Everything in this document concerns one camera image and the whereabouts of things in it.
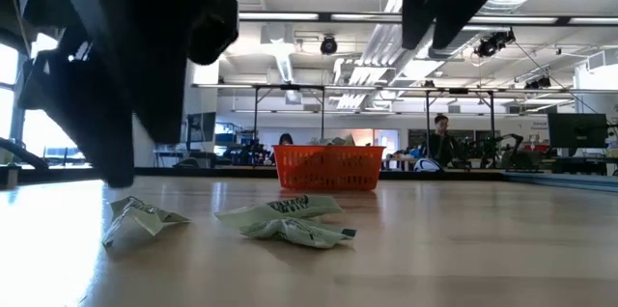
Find green white sweetener packet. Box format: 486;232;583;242
100;195;191;249
213;194;345;229
308;133;357;147
239;218;357;250

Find white strip light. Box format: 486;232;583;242
331;14;402;22
569;16;618;26
239;12;320;21
467;15;559;25

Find black computer monitor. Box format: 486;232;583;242
186;111;217;143
548;112;609;150

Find black slanted metal bar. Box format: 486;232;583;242
0;136;49;171

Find white blue round object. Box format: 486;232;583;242
413;156;443;173

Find orange plastic basket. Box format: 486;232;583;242
272;144;386;192

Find silver spiral air duct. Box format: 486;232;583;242
429;21;484;60

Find black aluminium table frame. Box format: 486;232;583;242
0;164;618;193

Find black metal frame stand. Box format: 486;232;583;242
250;83;329;145
423;87;498;168

